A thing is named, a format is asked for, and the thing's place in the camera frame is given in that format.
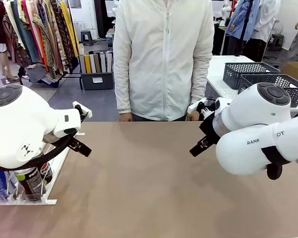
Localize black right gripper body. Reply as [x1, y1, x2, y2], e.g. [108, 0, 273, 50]
[199, 114, 221, 147]

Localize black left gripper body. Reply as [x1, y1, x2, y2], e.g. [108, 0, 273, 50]
[69, 135, 80, 149]

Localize black Pepsi can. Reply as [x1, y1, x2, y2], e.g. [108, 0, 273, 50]
[39, 161, 53, 184]
[16, 168, 47, 202]

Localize person's right forearm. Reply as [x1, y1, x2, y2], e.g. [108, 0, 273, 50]
[115, 69, 134, 115]

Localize person's left forearm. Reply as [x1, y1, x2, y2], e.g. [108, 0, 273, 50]
[190, 59, 213, 105]

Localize white can dispenser rack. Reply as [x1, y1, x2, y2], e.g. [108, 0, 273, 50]
[0, 132, 86, 206]

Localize grey storage bin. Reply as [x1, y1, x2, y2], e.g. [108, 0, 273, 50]
[79, 71, 114, 90]

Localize white side table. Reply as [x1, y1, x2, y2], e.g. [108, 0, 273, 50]
[206, 55, 298, 112]

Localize grey fabric pile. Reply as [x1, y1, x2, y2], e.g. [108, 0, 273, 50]
[26, 63, 63, 88]

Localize yellow material roll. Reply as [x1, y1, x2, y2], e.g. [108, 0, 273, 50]
[84, 54, 92, 74]

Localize brown material roll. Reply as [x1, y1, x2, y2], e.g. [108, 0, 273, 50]
[93, 53, 101, 73]

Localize person in white jacket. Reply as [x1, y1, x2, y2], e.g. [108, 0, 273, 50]
[113, 0, 215, 122]

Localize grey material roll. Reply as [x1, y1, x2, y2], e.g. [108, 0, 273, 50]
[99, 52, 107, 73]

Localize brown cardboard box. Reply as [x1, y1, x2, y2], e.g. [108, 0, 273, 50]
[280, 61, 298, 85]

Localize grey plastic stool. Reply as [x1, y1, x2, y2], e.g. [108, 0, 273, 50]
[80, 30, 94, 47]

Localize rack of colourful garments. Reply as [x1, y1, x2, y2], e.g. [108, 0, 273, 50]
[3, 0, 79, 77]

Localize dark plastic stool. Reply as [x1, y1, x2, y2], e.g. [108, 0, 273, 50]
[272, 33, 285, 52]

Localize white floor appliance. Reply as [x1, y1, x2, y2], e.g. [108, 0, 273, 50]
[73, 21, 85, 35]

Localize black left arm hose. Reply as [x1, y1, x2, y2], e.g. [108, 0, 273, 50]
[0, 131, 77, 172]

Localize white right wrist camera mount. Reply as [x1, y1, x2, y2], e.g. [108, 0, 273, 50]
[187, 97, 217, 120]

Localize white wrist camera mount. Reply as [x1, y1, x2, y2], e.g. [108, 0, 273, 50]
[187, 97, 217, 120]
[73, 101, 92, 119]

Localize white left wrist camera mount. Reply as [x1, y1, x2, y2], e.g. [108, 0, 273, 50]
[73, 101, 92, 119]

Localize black right arm cable strap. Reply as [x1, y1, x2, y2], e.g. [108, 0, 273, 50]
[261, 146, 293, 180]

